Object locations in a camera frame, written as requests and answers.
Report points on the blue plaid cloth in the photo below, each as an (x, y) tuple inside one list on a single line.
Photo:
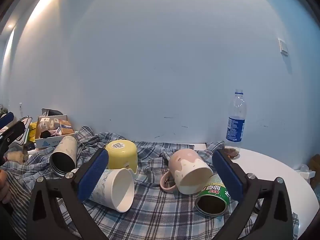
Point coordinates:
[(155, 212)]

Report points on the orange and blue small box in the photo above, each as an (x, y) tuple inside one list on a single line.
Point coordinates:
[(66, 127)]

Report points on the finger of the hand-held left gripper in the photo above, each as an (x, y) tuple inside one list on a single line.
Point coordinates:
[(6, 119), (13, 132)]

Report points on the white paper cup blue pattern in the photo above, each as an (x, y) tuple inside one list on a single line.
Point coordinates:
[(117, 187)]

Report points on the yellow plastic cup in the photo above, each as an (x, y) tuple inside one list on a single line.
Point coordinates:
[(122, 156)]

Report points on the white black-edged pouch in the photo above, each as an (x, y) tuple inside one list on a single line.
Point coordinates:
[(24, 136)]

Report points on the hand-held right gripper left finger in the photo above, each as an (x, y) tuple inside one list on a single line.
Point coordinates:
[(93, 176)]

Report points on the white steel tumbler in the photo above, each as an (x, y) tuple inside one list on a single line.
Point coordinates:
[(66, 151)]

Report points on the pink and white mug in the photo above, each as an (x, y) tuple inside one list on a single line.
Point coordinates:
[(186, 166)]

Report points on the clear plastic bottle blue label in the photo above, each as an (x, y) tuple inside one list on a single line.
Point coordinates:
[(236, 127)]

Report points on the white plastic object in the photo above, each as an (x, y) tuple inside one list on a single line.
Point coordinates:
[(305, 173)]

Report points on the green can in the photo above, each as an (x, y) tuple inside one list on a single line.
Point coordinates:
[(212, 195)]

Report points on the dark grey cloth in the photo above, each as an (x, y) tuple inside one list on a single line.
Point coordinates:
[(51, 111)]

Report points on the person's left hand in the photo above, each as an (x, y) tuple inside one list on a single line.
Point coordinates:
[(3, 188)]

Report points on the white cardboard box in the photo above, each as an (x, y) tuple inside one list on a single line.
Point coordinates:
[(46, 143)]

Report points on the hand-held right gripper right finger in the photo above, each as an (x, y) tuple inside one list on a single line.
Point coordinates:
[(228, 176)]

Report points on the yellow packet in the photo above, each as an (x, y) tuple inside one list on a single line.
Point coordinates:
[(32, 130)]

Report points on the small brown object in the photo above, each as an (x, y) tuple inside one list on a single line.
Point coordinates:
[(231, 153)]

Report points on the white wall switch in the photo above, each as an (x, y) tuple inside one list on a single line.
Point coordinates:
[(283, 47)]

